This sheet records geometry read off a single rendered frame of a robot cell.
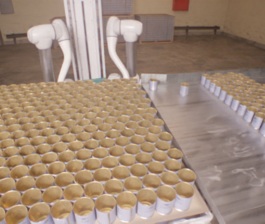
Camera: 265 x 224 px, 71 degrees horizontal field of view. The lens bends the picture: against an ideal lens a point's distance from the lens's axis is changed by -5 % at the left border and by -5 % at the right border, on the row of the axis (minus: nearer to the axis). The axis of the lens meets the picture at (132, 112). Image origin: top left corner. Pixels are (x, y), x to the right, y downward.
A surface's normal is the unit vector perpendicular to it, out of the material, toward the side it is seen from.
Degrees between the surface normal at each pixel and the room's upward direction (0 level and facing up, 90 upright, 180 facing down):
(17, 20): 90
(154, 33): 91
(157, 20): 92
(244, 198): 0
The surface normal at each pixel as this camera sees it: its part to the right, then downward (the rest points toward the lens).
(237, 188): 0.00, -0.85
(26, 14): 0.20, 0.51
